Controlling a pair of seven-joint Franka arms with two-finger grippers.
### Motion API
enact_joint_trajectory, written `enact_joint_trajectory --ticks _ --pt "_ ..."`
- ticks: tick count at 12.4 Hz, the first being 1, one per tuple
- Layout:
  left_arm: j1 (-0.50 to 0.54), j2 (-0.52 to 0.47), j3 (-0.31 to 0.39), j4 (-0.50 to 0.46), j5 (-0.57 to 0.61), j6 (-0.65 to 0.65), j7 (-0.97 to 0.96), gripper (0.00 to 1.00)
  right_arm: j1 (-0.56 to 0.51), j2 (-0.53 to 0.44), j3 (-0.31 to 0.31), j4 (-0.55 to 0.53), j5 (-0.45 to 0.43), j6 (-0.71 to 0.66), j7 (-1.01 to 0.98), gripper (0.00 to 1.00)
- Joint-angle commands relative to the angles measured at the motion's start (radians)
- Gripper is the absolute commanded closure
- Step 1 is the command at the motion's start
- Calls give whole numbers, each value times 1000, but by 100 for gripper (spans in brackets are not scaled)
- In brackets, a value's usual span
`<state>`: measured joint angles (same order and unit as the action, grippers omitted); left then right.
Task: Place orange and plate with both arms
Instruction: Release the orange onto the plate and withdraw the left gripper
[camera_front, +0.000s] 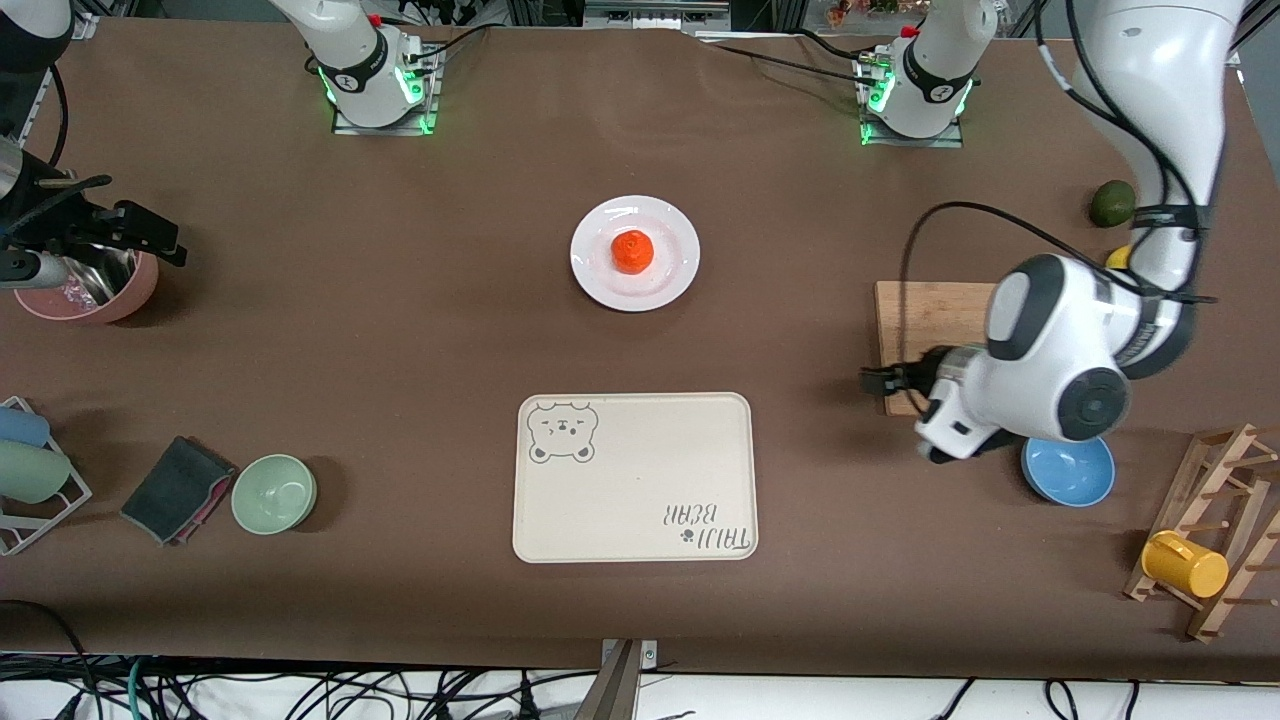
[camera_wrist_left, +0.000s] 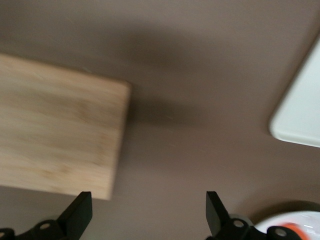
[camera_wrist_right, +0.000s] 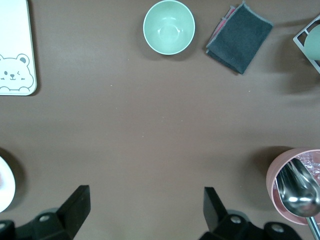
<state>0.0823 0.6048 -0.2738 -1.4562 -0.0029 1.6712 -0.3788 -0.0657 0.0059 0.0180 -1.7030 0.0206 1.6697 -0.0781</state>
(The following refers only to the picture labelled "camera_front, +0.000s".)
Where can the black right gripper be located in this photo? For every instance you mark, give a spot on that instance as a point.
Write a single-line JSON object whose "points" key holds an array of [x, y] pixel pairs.
{"points": [[72, 228]]}

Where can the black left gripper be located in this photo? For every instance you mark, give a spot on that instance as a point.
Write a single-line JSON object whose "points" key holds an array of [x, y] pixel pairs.
{"points": [[922, 377]]}

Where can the white round plate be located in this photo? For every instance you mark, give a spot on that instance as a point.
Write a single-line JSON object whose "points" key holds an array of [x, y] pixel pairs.
{"points": [[660, 285]]}

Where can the orange fruit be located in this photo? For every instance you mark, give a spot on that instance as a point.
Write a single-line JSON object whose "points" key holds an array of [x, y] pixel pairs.
{"points": [[632, 252]]}

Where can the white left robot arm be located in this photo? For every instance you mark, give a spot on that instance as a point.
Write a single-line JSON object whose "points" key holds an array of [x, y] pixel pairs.
{"points": [[1150, 100]]}

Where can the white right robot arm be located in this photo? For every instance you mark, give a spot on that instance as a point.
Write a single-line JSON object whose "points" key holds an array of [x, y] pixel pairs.
{"points": [[360, 70]]}

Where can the metal scoop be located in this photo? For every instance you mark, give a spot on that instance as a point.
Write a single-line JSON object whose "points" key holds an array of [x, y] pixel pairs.
{"points": [[100, 285]]}

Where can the pink bowl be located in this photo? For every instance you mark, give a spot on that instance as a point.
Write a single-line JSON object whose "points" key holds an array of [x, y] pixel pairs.
{"points": [[130, 295]]}

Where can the clear crumpled plastic wrap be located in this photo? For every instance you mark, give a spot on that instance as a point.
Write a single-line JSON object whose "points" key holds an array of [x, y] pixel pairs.
{"points": [[75, 293]]}

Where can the wooden cutting board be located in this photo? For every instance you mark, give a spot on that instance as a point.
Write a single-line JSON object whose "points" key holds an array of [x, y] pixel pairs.
{"points": [[930, 310]]}

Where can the blue bowl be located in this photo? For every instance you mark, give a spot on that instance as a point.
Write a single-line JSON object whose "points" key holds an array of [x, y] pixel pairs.
{"points": [[1070, 475]]}

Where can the blue cup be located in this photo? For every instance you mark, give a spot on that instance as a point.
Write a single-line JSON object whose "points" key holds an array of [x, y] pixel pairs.
{"points": [[20, 427]]}

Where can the sage green cup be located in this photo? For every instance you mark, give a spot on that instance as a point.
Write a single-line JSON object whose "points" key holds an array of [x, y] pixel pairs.
{"points": [[30, 472]]}

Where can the dark grey folded cloth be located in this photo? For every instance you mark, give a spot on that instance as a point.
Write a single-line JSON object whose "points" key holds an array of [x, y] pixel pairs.
{"points": [[170, 490]]}

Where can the cream bear print tray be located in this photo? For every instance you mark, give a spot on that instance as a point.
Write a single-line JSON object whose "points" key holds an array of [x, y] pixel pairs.
{"points": [[640, 470]]}

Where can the yellow lemon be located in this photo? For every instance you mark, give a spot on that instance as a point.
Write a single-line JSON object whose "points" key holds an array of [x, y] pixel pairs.
{"points": [[1118, 258]]}

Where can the pink folded cloth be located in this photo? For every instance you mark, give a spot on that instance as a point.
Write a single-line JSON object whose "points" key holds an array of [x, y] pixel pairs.
{"points": [[212, 505]]}

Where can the dark green avocado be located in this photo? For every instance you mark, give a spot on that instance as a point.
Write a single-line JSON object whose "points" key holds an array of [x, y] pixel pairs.
{"points": [[1112, 204]]}

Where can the pale green bowl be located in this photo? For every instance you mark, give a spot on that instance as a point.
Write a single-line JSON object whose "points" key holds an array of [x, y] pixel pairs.
{"points": [[274, 494]]}

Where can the wooden mug rack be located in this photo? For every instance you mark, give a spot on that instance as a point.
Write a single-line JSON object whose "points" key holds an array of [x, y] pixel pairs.
{"points": [[1185, 510]]}

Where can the yellow mug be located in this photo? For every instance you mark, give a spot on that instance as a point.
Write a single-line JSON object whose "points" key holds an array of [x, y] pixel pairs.
{"points": [[1190, 570]]}

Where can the metal corner bracket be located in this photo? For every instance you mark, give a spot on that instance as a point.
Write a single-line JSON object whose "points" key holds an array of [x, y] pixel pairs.
{"points": [[80, 25]]}

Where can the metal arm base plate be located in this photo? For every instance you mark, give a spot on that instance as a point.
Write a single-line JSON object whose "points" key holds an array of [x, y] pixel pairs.
{"points": [[385, 130], [915, 142]]}

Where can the metal table edge bracket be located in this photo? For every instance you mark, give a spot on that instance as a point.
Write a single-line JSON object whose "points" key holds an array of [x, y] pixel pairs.
{"points": [[648, 655]]}

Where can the dark metal post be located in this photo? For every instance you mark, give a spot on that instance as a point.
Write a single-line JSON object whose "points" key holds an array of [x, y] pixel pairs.
{"points": [[610, 695]]}

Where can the aluminium frame profile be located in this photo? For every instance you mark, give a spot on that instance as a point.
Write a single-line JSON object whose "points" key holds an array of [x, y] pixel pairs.
{"points": [[650, 12]]}

